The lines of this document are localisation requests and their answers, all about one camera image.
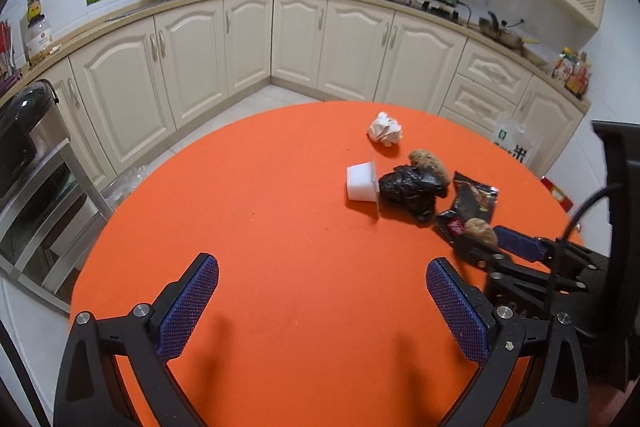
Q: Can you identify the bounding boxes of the clear rice bag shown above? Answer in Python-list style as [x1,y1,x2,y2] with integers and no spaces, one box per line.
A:
[492,112,544,168]

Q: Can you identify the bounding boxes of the white crumpled paper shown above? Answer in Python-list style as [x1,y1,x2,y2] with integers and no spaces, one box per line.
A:
[367,112,403,148]

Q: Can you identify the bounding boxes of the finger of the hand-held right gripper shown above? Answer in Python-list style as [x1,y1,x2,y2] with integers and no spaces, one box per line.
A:
[492,226,608,278]
[454,234,601,318]

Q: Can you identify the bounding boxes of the large clear jar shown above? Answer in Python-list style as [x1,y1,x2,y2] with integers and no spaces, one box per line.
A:
[20,14,55,68]

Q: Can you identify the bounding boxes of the clear plastic floor bag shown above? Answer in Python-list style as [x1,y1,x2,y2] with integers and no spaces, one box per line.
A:
[102,164,151,208]

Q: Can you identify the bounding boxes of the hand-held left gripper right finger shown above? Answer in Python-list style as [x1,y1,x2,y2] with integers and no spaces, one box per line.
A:
[425,257,591,427]

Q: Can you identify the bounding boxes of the black plastic bag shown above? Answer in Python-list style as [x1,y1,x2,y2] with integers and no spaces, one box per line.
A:
[377,165,449,223]

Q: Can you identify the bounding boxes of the cream kitchen base cabinets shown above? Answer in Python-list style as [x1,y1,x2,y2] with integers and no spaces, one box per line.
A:
[47,0,592,188]

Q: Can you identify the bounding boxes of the small brown spongy lump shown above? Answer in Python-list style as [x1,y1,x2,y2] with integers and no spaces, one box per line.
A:
[464,218,499,248]

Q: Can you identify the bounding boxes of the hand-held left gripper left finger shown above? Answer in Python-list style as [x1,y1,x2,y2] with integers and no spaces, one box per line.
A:
[54,252,221,427]

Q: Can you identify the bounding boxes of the condiment bottles on counter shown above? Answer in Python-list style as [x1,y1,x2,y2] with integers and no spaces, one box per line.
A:
[552,47,593,96]

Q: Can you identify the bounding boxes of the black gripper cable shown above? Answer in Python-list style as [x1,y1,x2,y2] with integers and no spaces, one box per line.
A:
[545,184,621,323]

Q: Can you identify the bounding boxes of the dark snack wrapper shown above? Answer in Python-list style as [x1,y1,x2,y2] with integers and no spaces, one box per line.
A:
[435,172,501,250]

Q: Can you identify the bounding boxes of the large brown spongy lump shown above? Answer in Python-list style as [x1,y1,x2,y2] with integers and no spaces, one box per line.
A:
[407,149,451,185]

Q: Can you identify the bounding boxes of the white plastic cup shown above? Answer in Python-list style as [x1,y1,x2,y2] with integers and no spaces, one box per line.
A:
[346,154,381,219]

